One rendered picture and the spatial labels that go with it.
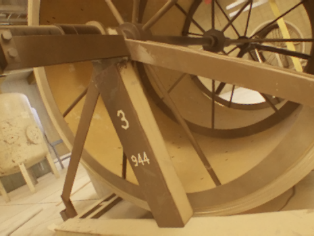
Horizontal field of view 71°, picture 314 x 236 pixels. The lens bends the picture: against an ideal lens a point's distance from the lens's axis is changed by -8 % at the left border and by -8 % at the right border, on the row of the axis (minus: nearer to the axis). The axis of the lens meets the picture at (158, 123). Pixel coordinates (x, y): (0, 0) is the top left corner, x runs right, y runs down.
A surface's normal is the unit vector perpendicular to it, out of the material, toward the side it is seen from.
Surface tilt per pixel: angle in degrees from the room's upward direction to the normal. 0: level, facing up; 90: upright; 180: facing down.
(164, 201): 90
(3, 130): 90
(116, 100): 90
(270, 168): 90
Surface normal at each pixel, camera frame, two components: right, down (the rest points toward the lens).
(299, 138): -0.54, 0.29
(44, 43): 0.75, -0.27
